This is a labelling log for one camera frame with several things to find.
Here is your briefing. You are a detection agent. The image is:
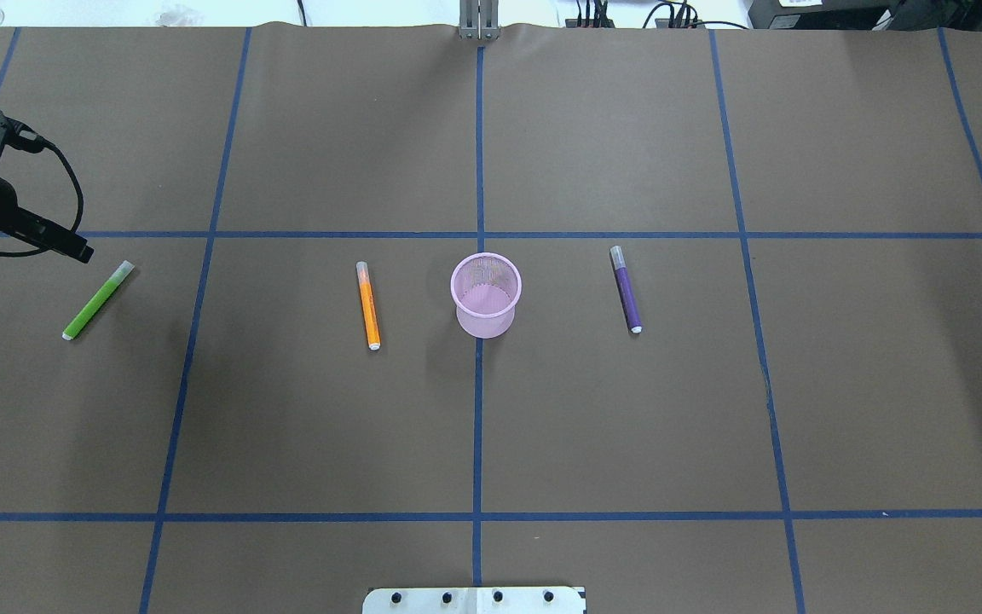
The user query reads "green marker pen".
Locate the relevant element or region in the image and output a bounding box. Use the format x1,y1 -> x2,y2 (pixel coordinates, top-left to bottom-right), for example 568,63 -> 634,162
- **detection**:
60,260 -> 136,341

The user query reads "orange marker pen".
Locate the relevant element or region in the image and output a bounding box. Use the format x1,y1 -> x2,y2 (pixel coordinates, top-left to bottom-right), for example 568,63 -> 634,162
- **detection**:
355,261 -> 382,352

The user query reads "pink mesh pen holder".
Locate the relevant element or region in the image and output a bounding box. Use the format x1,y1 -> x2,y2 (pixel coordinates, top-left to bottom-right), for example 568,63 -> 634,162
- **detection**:
449,252 -> 523,339

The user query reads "purple marker pen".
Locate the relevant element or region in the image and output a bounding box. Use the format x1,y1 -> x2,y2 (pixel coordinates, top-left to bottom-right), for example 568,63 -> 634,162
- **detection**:
610,245 -> 643,335

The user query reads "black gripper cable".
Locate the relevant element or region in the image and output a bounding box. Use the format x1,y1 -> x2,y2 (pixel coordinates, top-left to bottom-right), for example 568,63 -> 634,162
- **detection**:
0,136 -> 85,258

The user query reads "aluminium frame post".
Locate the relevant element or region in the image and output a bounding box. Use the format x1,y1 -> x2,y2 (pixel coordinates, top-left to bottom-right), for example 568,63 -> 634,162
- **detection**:
459,0 -> 501,40

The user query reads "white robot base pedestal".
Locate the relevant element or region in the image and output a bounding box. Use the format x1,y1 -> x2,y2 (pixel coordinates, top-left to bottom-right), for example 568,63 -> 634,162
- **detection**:
361,586 -> 588,613

